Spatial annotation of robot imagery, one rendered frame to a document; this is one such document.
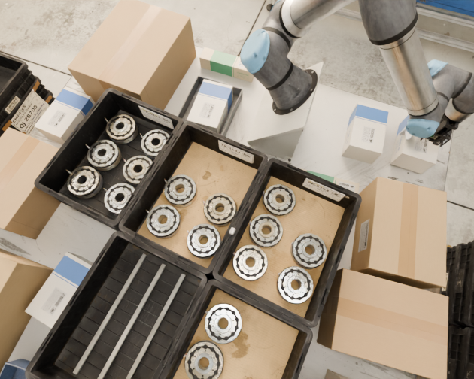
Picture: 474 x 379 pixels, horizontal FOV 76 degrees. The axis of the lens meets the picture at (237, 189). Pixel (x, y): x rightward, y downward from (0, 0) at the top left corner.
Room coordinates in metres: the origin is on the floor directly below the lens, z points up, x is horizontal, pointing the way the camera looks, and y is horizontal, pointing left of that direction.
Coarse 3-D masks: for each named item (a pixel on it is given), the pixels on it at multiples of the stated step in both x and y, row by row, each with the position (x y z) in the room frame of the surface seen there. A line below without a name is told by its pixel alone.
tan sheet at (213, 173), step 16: (192, 144) 0.52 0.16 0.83; (192, 160) 0.46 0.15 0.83; (208, 160) 0.46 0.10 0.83; (224, 160) 0.46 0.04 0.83; (192, 176) 0.40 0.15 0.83; (208, 176) 0.40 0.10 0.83; (224, 176) 0.40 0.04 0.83; (240, 176) 0.40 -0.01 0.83; (208, 192) 0.34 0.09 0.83; (224, 192) 0.34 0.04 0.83; (240, 192) 0.35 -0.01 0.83; (176, 208) 0.29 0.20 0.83; (192, 208) 0.29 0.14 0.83; (144, 224) 0.23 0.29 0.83; (192, 224) 0.24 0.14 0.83; (160, 240) 0.18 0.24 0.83; (176, 240) 0.18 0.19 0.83; (192, 256) 0.13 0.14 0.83
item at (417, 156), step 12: (396, 144) 0.58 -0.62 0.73; (408, 144) 0.54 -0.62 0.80; (420, 144) 0.54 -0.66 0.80; (432, 144) 0.54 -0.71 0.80; (396, 156) 0.52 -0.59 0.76; (408, 156) 0.50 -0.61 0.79; (420, 156) 0.49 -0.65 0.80; (432, 156) 0.49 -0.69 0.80; (408, 168) 0.48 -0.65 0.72; (420, 168) 0.47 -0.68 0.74
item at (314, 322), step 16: (272, 160) 0.41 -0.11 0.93; (256, 192) 0.31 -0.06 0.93; (352, 192) 0.31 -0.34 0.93; (240, 224) 0.21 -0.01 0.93; (352, 224) 0.21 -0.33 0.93; (224, 256) 0.12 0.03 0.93; (336, 256) 0.12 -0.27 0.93; (240, 288) 0.04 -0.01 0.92; (272, 304) 0.00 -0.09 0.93; (320, 304) 0.00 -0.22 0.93; (304, 320) -0.04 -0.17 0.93
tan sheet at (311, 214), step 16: (304, 192) 0.35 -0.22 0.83; (256, 208) 0.29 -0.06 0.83; (304, 208) 0.29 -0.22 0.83; (320, 208) 0.29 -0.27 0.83; (336, 208) 0.29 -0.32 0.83; (288, 224) 0.24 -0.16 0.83; (304, 224) 0.24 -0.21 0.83; (320, 224) 0.24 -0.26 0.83; (336, 224) 0.24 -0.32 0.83; (240, 240) 0.19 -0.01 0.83; (288, 240) 0.19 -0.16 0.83; (272, 256) 0.14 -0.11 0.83; (288, 256) 0.14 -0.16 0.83; (224, 272) 0.09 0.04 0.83; (272, 272) 0.09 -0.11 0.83; (320, 272) 0.09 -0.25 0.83; (256, 288) 0.04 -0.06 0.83; (272, 288) 0.04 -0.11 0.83; (288, 304) 0.00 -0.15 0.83; (304, 304) 0.00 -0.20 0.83
